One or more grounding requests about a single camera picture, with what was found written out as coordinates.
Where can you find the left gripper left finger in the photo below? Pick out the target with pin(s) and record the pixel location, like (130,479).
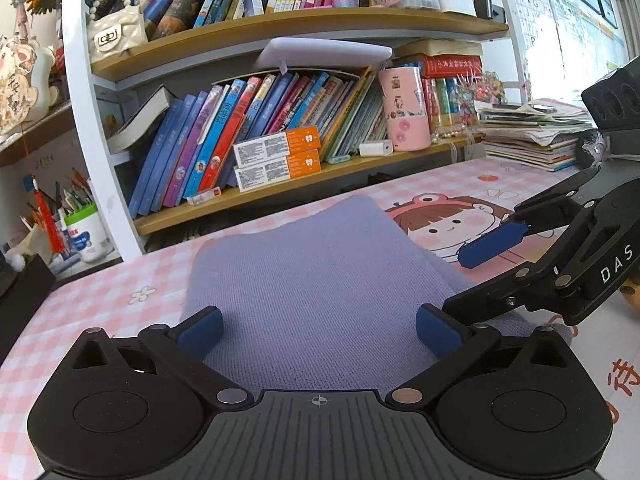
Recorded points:
(179,352)

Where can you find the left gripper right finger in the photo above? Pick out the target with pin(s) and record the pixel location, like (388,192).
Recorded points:
(457,349)

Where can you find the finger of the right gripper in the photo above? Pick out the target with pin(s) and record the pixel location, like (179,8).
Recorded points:
(505,294)
(525,219)

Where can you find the purple and mauve sweater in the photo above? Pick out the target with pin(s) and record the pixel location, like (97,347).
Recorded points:
(327,302)

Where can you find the stack of magazines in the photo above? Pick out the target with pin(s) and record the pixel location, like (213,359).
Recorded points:
(541,133)

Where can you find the white green-lid jar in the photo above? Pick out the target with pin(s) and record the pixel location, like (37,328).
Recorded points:
(88,234)

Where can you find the red hanging tassel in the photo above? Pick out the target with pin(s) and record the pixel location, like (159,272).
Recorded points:
(55,241)

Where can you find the white power adapter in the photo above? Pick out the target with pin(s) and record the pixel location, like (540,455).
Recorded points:
(381,148)

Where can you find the pink sticker cylinder container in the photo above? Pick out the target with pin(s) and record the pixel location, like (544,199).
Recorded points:
(404,105)

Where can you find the lower orange white box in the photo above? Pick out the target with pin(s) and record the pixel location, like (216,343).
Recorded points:
(277,169)

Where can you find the row of blue books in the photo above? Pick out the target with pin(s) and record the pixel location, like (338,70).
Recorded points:
(192,152)

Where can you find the wooden bookshelf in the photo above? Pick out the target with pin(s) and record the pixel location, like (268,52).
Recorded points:
(158,123)

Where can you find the white quilted handbag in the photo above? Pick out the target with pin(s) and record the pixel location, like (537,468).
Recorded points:
(116,32)

